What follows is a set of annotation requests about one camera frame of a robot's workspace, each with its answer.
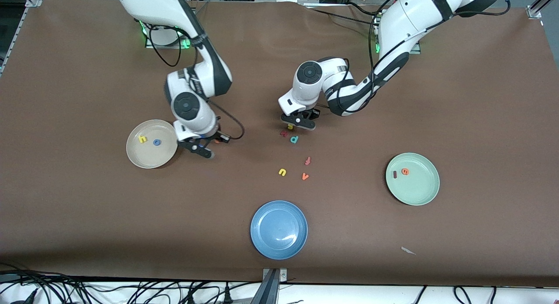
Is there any brown paper table cover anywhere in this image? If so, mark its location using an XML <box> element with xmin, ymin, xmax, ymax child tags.
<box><xmin>0</xmin><ymin>0</ymin><xmax>559</xmax><ymax>288</ymax></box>

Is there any beige brown plate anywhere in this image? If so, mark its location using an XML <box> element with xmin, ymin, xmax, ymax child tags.
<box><xmin>126</xmin><ymin>119</ymin><xmax>179</xmax><ymax>169</ymax></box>

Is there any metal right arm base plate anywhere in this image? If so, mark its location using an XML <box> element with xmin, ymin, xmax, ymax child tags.
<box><xmin>145</xmin><ymin>31</ymin><xmax>193</xmax><ymax>49</ymax></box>

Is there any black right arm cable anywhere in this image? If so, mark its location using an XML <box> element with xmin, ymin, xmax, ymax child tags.
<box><xmin>148</xmin><ymin>27</ymin><xmax>245</xmax><ymax>141</ymax></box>

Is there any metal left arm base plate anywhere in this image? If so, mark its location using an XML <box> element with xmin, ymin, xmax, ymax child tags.
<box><xmin>375</xmin><ymin>41</ymin><xmax>422</xmax><ymax>55</ymax></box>

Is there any black cable on table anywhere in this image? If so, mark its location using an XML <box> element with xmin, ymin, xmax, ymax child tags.
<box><xmin>304</xmin><ymin>7</ymin><xmax>376</xmax><ymax>23</ymax></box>
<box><xmin>346</xmin><ymin>2</ymin><xmax>378</xmax><ymax>15</ymax></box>

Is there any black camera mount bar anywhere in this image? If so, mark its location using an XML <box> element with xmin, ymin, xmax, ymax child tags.
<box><xmin>250</xmin><ymin>269</ymin><xmax>280</xmax><ymax>304</ymax></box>

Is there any silver metal bracket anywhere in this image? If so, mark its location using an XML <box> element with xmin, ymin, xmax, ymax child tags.
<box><xmin>262</xmin><ymin>268</ymin><xmax>288</xmax><ymax>282</ymax></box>

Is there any aluminium table frame corner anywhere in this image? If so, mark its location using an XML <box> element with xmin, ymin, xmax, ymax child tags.
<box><xmin>526</xmin><ymin>0</ymin><xmax>549</xmax><ymax>21</ymax></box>
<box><xmin>0</xmin><ymin>0</ymin><xmax>44</xmax><ymax>73</ymax></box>

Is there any pale green plate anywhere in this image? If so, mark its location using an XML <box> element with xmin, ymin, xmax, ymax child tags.
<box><xmin>386</xmin><ymin>152</ymin><xmax>440</xmax><ymax>206</ymax></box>

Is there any blue plate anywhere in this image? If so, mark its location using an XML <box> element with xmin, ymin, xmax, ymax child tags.
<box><xmin>250</xmin><ymin>200</ymin><xmax>308</xmax><ymax>260</ymax></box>

